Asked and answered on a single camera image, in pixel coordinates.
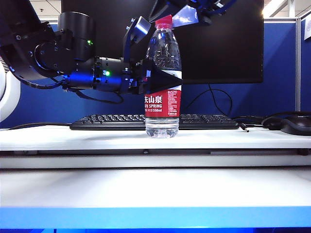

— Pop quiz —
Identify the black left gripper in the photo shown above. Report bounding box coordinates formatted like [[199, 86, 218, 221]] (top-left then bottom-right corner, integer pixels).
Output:
[[121, 59, 183, 96]]

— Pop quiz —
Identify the black keyboard cable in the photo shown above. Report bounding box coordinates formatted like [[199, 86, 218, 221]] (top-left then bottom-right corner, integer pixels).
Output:
[[8, 122, 72, 131]]

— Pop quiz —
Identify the black computer monitor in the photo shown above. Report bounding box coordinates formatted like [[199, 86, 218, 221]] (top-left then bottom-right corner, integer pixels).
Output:
[[61, 0, 265, 84]]

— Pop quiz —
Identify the blue cubicle side partition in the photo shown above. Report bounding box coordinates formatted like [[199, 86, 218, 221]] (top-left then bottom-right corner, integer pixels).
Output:
[[300, 18, 311, 113]]

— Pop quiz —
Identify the blue cubicle partition, grey frame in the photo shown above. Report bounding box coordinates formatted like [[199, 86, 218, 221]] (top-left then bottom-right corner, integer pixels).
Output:
[[0, 18, 302, 129]]

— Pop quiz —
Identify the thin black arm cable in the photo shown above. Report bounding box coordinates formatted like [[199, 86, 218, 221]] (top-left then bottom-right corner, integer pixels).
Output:
[[64, 87, 124, 104]]

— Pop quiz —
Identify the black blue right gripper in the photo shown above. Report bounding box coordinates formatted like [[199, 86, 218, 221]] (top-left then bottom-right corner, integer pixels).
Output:
[[149, 0, 228, 28]]

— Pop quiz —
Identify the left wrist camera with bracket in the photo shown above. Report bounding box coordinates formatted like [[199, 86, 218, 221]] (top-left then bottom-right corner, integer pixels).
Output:
[[122, 16, 152, 65]]

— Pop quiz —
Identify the black monitor cable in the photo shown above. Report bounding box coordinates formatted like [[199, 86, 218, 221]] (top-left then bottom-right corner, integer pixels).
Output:
[[186, 83, 233, 117]]

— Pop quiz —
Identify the white paper sheet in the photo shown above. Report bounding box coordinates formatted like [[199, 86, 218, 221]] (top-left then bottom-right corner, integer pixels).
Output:
[[303, 18, 311, 41]]

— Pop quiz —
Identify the white desk fan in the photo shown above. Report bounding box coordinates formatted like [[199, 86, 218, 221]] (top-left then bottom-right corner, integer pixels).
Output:
[[0, 57, 21, 123]]

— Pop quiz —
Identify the black computer mouse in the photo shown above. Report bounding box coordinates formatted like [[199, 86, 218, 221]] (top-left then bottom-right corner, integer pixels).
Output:
[[279, 115, 311, 136]]

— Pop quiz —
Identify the red plastic bottle cap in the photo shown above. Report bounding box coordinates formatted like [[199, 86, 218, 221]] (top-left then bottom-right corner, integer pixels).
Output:
[[155, 14, 173, 28]]

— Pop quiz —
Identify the clear plastic water bottle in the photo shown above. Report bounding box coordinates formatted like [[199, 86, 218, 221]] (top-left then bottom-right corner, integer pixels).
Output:
[[144, 23, 183, 139]]

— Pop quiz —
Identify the black computer keyboard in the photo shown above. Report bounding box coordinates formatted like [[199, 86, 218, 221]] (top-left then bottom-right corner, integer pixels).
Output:
[[69, 114, 240, 131]]

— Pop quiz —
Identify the ceiling light panel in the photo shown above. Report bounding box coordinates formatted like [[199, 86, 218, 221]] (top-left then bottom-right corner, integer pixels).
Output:
[[262, 0, 289, 17]]

